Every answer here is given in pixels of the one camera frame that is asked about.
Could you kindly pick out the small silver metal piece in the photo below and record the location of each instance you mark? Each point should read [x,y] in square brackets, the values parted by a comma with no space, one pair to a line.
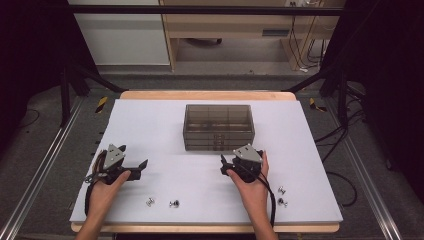
[150,201]
[174,203]
[282,202]
[281,190]

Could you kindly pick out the aluminium floor rail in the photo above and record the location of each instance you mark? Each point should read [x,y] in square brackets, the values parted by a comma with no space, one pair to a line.
[40,173]
[366,180]

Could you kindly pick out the black metal stand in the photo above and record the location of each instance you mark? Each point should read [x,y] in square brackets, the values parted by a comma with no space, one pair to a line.
[65,96]
[341,96]

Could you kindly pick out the person's left hand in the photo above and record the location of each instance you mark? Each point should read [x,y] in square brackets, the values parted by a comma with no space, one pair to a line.
[101,196]

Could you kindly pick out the person's right hand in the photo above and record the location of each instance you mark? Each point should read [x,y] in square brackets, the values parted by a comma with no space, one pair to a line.
[255,196]

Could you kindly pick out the smoky transparent drawer box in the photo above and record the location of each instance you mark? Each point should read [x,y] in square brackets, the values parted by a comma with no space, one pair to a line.
[218,116]

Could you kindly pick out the black horizontal frame bar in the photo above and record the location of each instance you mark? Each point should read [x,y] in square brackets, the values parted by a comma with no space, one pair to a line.
[200,10]

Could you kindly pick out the white cabinet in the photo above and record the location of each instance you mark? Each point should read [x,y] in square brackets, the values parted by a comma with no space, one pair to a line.
[123,40]

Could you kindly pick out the light wooden desk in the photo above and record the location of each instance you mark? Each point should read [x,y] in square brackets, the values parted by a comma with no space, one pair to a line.
[230,25]

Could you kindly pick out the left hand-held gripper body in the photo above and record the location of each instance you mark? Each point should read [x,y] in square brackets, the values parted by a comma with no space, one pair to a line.
[113,156]

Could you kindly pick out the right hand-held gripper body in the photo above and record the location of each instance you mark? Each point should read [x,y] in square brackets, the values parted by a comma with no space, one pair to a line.
[248,155]

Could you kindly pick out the white table mat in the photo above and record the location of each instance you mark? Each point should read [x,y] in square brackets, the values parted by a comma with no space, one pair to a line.
[160,126]

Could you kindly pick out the black curtain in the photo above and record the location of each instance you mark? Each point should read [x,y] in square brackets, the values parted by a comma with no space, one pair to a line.
[390,83]
[33,60]

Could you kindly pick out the wooden table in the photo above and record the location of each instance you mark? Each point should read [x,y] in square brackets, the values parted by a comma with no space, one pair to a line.
[206,95]

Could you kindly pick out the white power strip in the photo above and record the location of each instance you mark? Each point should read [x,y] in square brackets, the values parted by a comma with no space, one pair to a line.
[301,2]

